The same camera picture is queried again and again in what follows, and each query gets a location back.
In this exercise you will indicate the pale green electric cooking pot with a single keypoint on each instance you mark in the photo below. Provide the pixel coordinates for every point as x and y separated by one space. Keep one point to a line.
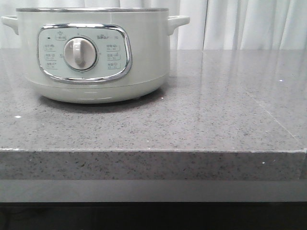
95 55

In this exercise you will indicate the white curtain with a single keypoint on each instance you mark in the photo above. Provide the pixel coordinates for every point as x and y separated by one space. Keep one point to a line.
214 24

